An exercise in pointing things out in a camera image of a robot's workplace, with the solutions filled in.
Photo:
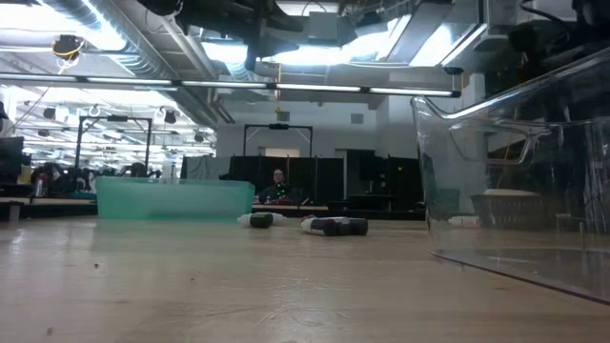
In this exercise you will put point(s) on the white dark-capped bottle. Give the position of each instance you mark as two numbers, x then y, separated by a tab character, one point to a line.
321	227

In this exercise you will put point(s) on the black gantry frame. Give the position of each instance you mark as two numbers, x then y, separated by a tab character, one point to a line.
278	127
114	118

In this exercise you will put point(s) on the dark dropper bottle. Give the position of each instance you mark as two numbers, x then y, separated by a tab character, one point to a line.
355	226

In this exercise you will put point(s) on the green translucent bin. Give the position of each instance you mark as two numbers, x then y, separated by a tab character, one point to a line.
171	200

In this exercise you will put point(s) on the clear plastic bin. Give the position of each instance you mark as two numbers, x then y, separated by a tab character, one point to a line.
524	248

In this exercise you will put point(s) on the green label dropper bottle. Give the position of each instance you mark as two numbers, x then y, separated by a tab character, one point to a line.
261	220

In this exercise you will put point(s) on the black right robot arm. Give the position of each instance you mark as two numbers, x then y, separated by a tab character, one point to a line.
548	38

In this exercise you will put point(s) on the person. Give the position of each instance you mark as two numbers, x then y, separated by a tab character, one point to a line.
279	188

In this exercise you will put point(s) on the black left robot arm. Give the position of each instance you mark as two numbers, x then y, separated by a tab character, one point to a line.
214	19

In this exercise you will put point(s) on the black partition screen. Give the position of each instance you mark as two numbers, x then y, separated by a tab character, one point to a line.
314	181

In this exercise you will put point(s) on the long overhead light bar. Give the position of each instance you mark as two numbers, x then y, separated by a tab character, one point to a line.
224	84

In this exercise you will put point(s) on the black cabinet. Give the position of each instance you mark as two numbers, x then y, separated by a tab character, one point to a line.
395	176

